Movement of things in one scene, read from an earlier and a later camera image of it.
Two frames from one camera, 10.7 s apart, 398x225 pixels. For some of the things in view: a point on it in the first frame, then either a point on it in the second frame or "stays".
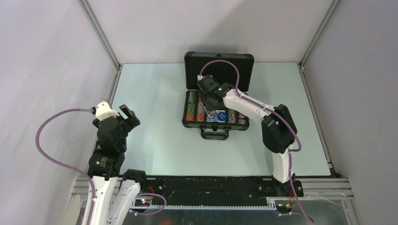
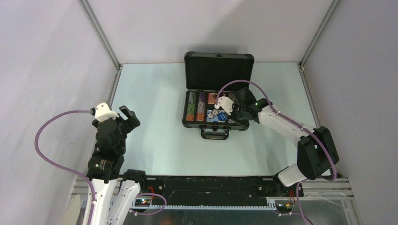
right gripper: (207, 107) to (236, 106)
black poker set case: (237, 68) stays
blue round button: (222, 116) stays
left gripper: (133, 121) stays
